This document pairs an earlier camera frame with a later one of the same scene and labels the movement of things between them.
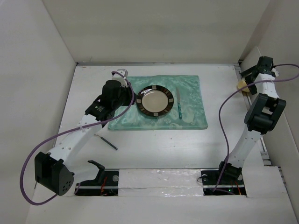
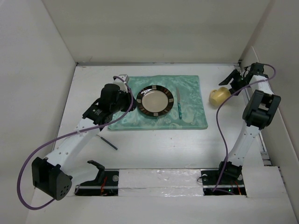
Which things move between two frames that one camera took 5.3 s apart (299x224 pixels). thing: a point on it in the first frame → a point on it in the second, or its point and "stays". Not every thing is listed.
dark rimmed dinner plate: x=154 y=101 stays
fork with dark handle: x=107 y=142 stays
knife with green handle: x=179 y=103 stays
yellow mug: x=241 y=83 → x=217 y=97
